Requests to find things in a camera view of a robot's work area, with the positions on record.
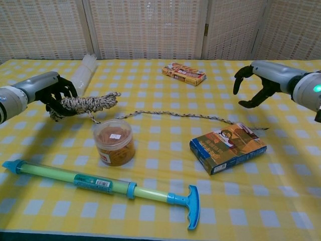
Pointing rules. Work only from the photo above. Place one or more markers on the blue orange cardboard box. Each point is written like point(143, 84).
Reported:
point(225, 148)

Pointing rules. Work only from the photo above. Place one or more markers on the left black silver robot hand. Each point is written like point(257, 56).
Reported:
point(45, 85)

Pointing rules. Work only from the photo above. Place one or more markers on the yellow red snack box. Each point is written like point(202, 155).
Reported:
point(183, 72)

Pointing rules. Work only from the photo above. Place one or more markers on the clear jar of rubber bands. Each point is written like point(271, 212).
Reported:
point(114, 143)

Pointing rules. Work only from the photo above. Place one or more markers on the clear plastic cup stack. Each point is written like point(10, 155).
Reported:
point(86, 70)

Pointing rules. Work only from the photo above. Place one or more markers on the yellow white checkered tablecloth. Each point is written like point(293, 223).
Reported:
point(276, 175)

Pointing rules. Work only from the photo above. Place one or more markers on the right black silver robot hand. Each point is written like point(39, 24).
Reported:
point(276, 75)

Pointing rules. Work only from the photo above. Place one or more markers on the blue green water pump toy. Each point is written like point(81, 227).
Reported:
point(50, 172)

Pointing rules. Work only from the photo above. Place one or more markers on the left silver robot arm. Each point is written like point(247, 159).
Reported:
point(10, 103)

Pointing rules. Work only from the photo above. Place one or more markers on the small metal screen hinge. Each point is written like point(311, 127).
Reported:
point(206, 28)

